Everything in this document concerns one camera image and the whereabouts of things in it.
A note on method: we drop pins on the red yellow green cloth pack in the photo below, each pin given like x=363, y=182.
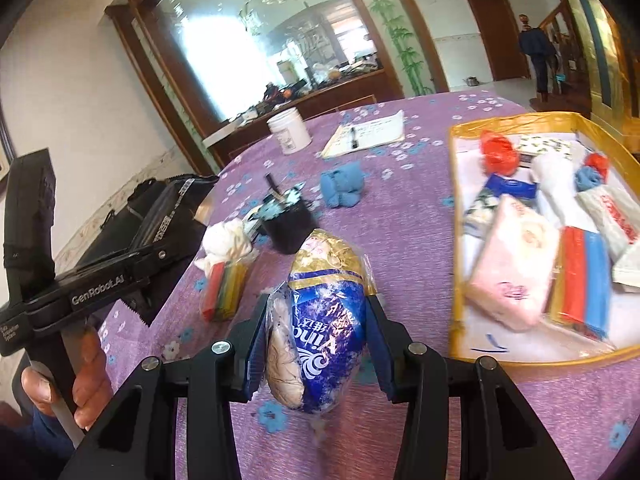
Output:
x=225, y=292

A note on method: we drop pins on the white cloth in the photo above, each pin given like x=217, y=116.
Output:
x=555, y=180

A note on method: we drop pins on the blue foil snack bag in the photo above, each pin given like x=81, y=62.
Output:
x=325, y=320

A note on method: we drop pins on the cream tissue pack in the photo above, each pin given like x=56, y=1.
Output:
x=627, y=272

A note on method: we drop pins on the purple floral tablecloth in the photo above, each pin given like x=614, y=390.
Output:
x=410, y=220

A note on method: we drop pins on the black pen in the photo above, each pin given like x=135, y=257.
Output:
x=354, y=137

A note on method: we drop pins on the white plastic jar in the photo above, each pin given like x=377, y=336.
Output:
x=289, y=132

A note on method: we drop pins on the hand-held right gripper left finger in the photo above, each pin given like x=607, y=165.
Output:
x=255, y=355

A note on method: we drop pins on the black pen cup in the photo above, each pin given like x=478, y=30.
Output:
x=290, y=232

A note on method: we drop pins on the large framed wall picture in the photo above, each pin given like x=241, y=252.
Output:
x=5, y=145

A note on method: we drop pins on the red blue yellow cloth pack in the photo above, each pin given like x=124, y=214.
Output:
x=585, y=285

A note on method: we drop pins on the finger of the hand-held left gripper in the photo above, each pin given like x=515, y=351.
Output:
x=150, y=267

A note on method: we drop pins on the person's left hand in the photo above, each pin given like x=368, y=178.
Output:
x=92, y=375

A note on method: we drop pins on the white red label pack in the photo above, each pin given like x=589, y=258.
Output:
x=612, y=220

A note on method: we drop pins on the open notebook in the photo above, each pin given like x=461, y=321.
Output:
x=375, y=132

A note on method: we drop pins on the person's left forearm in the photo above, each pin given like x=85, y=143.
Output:
x=45, y=440

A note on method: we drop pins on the pink tissue pack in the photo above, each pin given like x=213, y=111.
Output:
x=515, y=265

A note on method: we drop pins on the red plastic bag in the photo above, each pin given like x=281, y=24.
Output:
x=597, y=161
x=499, y=155

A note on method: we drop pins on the yellow cardboard box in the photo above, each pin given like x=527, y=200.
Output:
x=460, y=260

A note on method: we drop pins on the black bag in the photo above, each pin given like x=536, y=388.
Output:
x=125, y=220

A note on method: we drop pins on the gold blue striped pillar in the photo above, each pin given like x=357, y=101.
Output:
x=580, y=20

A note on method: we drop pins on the standing person in dark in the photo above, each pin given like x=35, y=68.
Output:
x=537, y=47

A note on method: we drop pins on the white plastic bag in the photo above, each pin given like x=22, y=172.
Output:
x=227, y=242

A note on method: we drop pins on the blue tissue pack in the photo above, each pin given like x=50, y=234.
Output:
x=510, y=187

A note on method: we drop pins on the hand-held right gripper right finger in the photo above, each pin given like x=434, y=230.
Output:
x=378, y=355

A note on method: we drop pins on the wooden staircase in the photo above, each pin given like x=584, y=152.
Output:
x=570, y=60

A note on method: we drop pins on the white printed tissue pack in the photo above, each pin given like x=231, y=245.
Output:
x=545, y=146
x=481, y=215

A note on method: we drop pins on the brown wooden door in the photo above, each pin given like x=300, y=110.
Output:
x=495, y=30

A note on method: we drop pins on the black marker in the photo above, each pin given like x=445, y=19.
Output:
x=272, y=187

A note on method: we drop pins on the wood framed etched glass panel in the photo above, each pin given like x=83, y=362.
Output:
x=225, y=45

